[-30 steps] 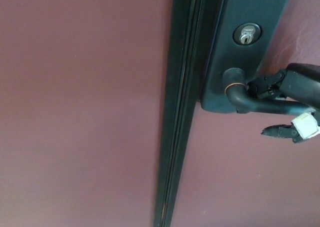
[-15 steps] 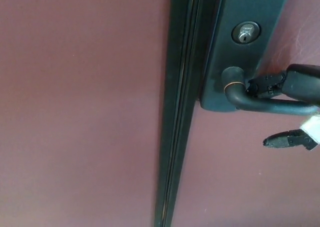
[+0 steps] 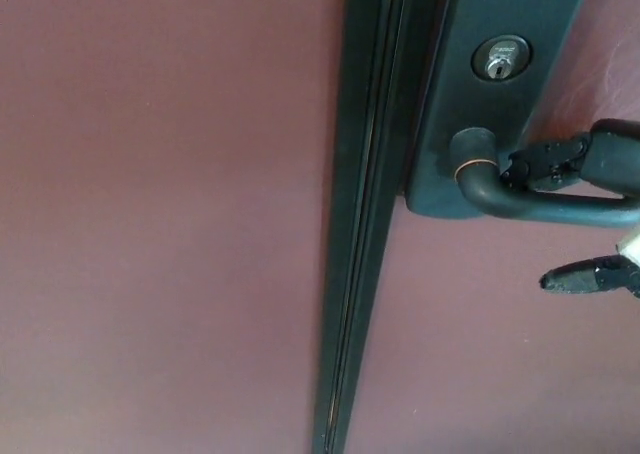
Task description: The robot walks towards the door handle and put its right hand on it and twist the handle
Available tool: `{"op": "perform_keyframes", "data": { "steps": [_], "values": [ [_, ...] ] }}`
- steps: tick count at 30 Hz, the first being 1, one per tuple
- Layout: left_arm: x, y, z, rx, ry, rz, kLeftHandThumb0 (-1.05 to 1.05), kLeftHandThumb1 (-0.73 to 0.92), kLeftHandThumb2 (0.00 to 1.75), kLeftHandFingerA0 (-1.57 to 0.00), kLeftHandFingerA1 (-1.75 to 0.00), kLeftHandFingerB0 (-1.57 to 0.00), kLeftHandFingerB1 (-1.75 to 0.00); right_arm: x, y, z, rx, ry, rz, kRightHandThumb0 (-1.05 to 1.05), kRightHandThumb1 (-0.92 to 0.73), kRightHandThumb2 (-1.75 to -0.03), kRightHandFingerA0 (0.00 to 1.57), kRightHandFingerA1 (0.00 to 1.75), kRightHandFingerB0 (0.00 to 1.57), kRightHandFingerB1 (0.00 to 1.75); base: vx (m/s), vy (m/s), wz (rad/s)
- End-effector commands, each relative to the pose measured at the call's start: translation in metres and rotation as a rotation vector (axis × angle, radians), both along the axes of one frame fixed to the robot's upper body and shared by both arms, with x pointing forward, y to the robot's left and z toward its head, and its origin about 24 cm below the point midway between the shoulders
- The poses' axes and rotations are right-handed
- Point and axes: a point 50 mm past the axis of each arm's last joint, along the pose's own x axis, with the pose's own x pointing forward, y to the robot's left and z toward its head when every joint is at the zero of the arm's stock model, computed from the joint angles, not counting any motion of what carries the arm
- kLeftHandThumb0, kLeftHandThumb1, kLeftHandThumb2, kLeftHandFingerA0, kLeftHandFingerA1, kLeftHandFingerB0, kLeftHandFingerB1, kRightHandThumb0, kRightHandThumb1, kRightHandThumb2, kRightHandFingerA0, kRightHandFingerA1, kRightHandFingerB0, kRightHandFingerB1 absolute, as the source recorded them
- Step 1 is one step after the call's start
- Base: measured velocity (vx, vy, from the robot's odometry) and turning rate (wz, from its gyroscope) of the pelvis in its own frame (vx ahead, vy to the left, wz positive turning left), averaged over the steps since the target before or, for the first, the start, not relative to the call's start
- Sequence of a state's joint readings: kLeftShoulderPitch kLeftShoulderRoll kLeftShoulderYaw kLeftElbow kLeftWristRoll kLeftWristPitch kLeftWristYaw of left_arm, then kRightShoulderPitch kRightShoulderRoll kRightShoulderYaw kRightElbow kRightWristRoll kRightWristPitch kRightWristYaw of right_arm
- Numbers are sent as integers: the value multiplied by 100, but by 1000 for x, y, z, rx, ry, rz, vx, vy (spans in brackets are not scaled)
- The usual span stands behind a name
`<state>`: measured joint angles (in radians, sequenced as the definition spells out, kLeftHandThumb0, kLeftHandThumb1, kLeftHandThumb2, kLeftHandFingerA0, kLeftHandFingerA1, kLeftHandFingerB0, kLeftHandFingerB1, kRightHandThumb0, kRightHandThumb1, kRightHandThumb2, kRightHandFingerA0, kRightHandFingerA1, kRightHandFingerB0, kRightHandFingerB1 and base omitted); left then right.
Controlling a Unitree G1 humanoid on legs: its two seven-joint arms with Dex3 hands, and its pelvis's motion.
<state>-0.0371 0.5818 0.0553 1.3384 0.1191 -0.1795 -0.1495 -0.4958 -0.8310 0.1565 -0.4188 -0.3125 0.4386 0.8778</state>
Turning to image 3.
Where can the silver lock cylinder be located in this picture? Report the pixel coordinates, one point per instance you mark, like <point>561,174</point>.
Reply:
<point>501,59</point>

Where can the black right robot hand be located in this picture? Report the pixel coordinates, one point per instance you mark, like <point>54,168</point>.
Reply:
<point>610,159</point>

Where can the black door edge strip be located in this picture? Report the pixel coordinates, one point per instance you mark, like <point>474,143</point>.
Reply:
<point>357,174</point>
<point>395,174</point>

